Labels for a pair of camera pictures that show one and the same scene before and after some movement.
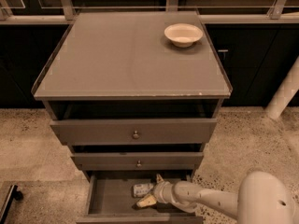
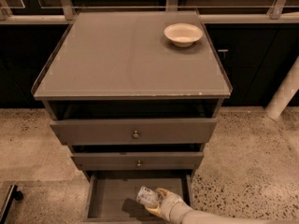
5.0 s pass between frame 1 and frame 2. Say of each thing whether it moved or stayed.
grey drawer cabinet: stayed
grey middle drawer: stayed
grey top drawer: stayed
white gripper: moved
